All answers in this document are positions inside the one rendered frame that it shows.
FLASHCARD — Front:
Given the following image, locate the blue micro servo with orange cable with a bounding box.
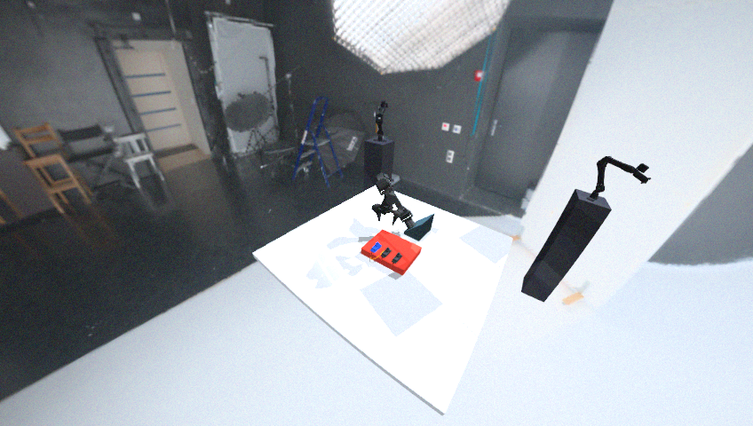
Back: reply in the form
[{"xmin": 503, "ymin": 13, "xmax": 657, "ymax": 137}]
[{"xmin": 370, "ymin": 242, "xmax": 384, "ymax": 260}]

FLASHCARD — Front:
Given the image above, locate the red flat plate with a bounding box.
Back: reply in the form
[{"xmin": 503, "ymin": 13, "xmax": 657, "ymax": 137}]
[{"xmin": 361, "ymin": 230, "xmax": 422, "ymax": 276}]

